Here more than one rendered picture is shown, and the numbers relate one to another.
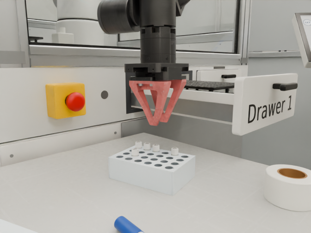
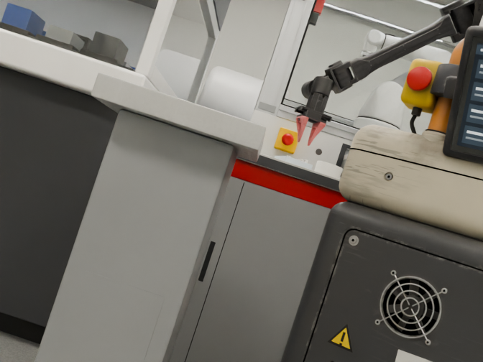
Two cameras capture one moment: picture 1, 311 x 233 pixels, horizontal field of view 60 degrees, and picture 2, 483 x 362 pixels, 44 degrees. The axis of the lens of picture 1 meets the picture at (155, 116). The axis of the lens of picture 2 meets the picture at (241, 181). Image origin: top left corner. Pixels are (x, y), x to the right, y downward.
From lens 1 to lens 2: 1.54 m
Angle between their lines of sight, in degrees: 48
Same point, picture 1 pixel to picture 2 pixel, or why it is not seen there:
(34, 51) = (282, 108)
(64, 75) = (294, 128)
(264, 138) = not seen: outside the picture
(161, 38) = (313, 97)
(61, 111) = (279, 143)
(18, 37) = (277, 99)
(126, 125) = not seen: hidden behind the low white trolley
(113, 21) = (305, 90)
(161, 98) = (301, 124)
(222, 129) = not seen: hidden behind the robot
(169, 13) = (320, 86)
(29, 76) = (273, 121)
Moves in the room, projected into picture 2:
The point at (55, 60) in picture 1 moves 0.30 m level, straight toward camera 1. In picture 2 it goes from (292, 116) to (257, 90)
